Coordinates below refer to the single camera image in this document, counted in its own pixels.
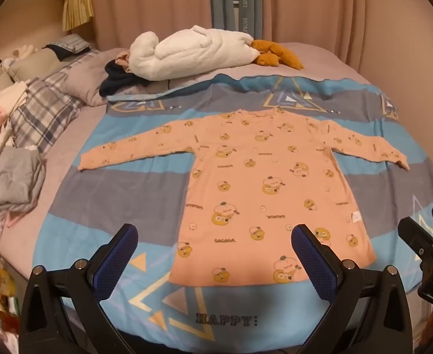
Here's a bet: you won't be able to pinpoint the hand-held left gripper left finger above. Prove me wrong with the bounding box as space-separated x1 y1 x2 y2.
19 224 139 354

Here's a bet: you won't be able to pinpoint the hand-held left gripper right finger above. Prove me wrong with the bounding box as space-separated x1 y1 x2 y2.
291 224 422 354

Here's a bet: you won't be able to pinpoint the pink cartoon print shirt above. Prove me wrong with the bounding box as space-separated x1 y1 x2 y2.
78 108 411 289

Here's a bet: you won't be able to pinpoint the blue grey printed blanket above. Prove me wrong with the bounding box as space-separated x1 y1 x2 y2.
31 73 433 344

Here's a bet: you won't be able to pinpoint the grey cloth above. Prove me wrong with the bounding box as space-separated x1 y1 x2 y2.
0 147 48 217

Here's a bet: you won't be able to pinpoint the plaid duvet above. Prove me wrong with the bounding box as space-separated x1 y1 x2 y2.
0 49 104 226

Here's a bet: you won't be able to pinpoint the dark navy garment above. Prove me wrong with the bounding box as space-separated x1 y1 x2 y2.
99 60 151 97

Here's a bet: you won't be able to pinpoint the orange plush toy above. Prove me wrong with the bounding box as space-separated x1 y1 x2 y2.
251 39 305 70

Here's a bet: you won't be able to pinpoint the beige pillow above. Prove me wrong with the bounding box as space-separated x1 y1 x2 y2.
8 46 70 82

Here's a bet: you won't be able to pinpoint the white folded duvet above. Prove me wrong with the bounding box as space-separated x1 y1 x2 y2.
129 24 262 81

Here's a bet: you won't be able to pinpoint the blue plaid pillow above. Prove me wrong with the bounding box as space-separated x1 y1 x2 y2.
45 33 96 60

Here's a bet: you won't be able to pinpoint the small plush toys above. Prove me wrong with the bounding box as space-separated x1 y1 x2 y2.
0 44 37 90

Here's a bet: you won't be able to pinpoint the yellow striped hanging cloth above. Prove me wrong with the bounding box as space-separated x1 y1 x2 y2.
62 0 95 32

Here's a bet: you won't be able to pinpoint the pink curtain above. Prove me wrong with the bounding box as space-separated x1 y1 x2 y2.
87 0 390 71

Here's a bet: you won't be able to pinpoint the blue grey curtain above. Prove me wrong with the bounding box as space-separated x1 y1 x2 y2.
209 0 264 42

